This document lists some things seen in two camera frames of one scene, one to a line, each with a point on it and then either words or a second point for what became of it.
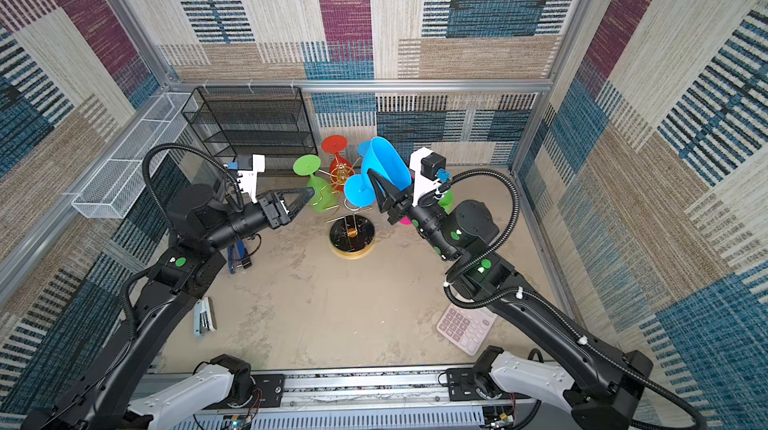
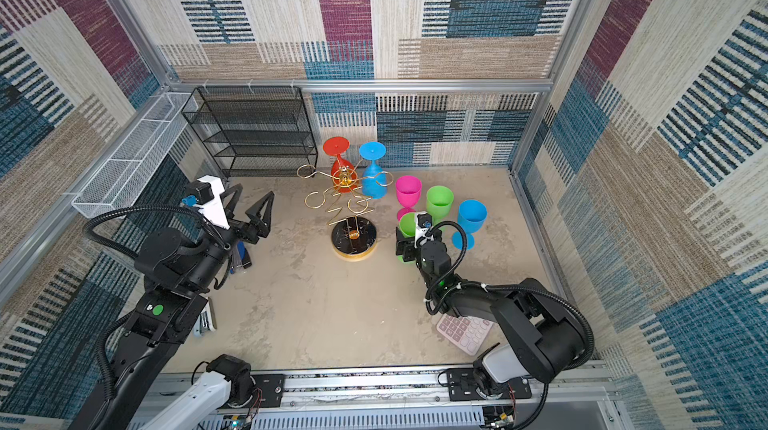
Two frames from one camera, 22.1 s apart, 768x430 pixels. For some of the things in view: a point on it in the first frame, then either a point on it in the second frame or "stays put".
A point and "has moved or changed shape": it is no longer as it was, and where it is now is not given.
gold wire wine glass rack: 351,236 stays put
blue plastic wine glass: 378,155 has moved or changed shape
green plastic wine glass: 321,194 → 407,227
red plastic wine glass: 340,171 stays put
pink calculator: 466,327 stays put
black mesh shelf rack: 267,121 stays put
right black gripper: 392,198 → 405,246
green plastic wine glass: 446,201 stays put
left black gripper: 270,203 → 254,228
